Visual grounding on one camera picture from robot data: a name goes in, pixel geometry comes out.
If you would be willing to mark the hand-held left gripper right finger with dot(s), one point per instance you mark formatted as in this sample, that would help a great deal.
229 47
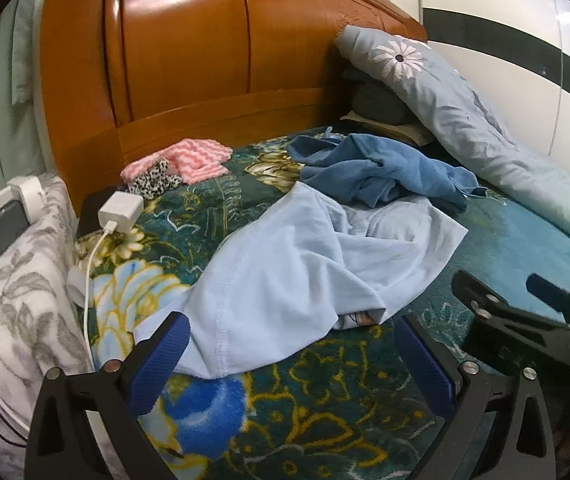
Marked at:
425 370

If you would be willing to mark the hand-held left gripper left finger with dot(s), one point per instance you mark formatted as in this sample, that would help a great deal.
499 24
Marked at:
165 355

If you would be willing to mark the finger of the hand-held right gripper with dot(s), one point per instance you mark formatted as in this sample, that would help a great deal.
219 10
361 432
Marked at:
552 292
480 295

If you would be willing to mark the light blue garment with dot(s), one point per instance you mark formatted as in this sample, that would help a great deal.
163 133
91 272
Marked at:
275 280

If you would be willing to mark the blue fleece garment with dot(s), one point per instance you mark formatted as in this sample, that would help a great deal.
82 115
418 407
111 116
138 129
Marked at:
390 160

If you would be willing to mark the green floral blanket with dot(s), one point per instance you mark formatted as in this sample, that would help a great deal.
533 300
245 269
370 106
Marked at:
315 410

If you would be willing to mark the grey floral pillow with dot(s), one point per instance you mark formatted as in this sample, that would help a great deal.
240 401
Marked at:
20 320

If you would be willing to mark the white charger block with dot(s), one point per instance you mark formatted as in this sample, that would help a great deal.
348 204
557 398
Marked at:
120 207

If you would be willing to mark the black power bank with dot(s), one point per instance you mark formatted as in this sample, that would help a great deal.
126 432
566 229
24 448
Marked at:
90 210

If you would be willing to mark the black white patterned cloth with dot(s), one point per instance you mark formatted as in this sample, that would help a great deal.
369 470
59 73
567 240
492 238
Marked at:
152 182

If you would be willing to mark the blue flowered quilt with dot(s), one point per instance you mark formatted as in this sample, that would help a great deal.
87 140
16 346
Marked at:
465 120

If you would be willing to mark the beige pillow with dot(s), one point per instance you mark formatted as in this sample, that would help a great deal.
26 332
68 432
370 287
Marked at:
410 132

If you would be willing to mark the pink zigzag cloth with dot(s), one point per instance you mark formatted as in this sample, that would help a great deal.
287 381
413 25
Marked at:
200 157

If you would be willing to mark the white plug adapter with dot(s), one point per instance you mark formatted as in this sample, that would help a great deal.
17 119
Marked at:
30 195

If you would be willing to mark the white wardrobe with black stripe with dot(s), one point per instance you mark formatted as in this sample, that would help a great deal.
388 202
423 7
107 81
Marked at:
515 85

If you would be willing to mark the dark grey pillow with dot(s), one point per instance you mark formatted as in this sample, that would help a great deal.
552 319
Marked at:
375 102

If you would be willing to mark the pale green curtain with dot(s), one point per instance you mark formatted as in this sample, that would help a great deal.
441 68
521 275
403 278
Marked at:
15 110

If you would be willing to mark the wooden headboard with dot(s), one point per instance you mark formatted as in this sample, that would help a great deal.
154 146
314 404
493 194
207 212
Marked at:
180 60

